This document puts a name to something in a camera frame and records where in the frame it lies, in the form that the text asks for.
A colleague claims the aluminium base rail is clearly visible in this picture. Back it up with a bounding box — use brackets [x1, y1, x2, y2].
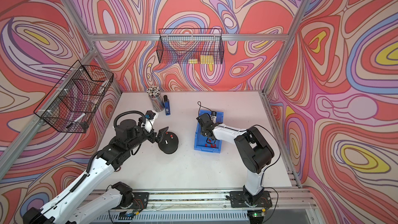
[62, 188, 318, 224]

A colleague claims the black wire basket at back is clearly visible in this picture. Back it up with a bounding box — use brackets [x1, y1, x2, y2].
[156, 28, 224, 65]

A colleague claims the black wire basket on left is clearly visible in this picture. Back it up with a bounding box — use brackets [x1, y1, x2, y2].
[34, 61, 114, 133]

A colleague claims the blue stapler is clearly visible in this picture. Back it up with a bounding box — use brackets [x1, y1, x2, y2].
[163, 95, 171, 116]

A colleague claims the blue plastic bin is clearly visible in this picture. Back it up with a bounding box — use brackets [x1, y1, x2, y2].
[194, 110, 223, 153]

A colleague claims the black dome with screws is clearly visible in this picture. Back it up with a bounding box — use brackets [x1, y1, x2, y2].
[158, 132, 179, 155]

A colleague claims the black wire basket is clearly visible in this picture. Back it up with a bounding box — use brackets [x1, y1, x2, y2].
[156, 28, 224, 65]
[34, 61, 114, 133]

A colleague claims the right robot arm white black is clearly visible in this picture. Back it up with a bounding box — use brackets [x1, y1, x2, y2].
[197, 113, 275, 207]

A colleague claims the yellow block in basket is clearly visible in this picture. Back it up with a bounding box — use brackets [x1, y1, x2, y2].
[200, 55, 215, 65]

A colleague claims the white marker in basket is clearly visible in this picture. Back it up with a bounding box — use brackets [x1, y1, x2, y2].
[66, 113, 86, 129]

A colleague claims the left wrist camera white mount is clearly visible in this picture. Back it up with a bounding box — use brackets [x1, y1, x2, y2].
[144, 111, 159, 133]

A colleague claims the clear pencil holder with pencils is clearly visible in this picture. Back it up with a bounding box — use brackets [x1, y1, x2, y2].
[147, 86, 164, 112]

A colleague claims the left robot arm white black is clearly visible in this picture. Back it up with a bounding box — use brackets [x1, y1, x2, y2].
[23, 111, 168, 224]

